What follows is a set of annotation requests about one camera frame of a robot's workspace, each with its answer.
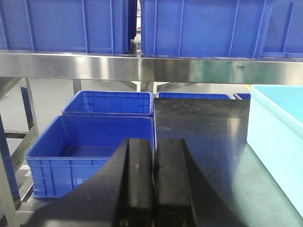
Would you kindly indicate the stainless steel shelf rail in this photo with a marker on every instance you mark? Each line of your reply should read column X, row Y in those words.
column 52, row 65

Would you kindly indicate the light blue plastic tub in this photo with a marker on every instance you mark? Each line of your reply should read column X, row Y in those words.
column 275, row 134

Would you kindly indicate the blue crate upper middle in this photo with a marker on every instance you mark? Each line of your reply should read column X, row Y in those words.
column 222, row 28

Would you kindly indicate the blue crate lower far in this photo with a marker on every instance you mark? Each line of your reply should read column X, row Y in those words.
column 110, row 103

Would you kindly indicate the blue crate upper left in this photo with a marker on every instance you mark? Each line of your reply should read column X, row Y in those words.
column 90, row 26

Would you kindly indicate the blue crate behind table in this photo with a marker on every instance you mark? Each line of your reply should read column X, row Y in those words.
column 192, row 95

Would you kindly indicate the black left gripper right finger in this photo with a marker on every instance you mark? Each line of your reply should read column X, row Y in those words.
column 183, row 197

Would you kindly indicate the blue crate lower near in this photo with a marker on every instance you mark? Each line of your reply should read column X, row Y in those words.
column 73, row 148

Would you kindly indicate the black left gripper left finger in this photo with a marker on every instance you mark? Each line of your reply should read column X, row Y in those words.
column 119, row 194

